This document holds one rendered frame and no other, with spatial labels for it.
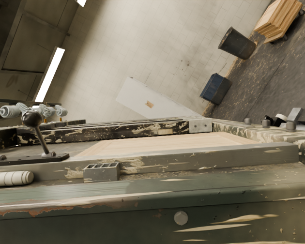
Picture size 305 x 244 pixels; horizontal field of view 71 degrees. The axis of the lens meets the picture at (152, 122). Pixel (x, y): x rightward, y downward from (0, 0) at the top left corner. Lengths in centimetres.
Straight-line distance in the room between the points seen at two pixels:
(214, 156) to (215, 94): 447
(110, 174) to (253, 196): 29
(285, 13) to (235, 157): 348
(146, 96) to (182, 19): 247
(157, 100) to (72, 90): 287
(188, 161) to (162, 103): 405
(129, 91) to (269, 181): 437
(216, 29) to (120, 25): 250
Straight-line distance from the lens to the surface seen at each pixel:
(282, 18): 385
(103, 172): 46
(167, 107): 452
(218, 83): 498
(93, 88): 627
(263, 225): 28
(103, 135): 120
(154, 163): 48
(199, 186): 26
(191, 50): 598
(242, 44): 506
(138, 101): 455
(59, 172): 53
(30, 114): 49
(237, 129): 87
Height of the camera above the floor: 122
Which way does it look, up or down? 1 degrees down
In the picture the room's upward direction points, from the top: 61 degrees counter-clockwise
